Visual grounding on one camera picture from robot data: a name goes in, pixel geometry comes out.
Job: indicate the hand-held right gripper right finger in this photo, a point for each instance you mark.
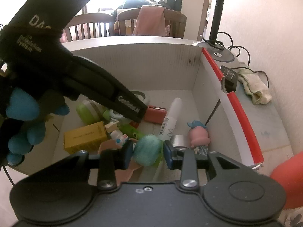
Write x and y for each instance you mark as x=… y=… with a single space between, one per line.
x=168 y=155

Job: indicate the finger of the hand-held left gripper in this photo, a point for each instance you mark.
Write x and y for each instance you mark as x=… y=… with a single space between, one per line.
x=106 y=87

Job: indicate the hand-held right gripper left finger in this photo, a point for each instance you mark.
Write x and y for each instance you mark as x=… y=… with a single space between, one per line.
x=127 y=155

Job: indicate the teal round toy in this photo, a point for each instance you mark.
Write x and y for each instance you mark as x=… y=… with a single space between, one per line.
x=148 y=151

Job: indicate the pink plastic scoop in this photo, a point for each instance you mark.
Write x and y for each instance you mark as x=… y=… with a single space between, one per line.
x=107 y=145

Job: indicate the green lid jar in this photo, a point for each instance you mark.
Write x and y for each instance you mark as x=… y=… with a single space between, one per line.
x=87 y=112

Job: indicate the pink pig toy figure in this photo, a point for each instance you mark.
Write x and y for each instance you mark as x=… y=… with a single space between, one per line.
x=198 y=138

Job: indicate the white marker pen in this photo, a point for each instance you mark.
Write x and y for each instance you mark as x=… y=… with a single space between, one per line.
x=171 y=115

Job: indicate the pink binder clip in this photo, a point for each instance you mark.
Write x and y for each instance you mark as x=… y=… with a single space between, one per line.
x=156 y=115

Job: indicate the small yellow box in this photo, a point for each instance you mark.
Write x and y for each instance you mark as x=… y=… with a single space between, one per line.
x=82 y=137

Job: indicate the red cardboard box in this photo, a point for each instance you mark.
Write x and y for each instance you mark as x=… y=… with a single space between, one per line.
x=153 y=71

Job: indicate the person's left hand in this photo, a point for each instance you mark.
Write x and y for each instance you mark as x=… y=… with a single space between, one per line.
x=22 y=106

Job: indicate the dark wooden chair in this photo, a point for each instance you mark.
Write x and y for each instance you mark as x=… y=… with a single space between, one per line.
x=175 y=16
x=94 y=17

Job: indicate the pink cloth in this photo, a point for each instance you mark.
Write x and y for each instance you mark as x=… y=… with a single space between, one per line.
x=149 y=20

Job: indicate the dark clothes pile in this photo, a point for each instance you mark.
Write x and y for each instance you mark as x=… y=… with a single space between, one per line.
x=132 y=4

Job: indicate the black power adapter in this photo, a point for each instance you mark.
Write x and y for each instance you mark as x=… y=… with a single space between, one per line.
x=228 y=78

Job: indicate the white cloth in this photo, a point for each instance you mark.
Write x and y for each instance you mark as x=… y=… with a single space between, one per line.
x=255 y=87

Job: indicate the red water bottle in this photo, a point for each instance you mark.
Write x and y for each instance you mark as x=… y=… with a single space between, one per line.
x=288 y=179

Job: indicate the white desk lamp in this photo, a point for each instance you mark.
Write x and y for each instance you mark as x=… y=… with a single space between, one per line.
x=221 y=4

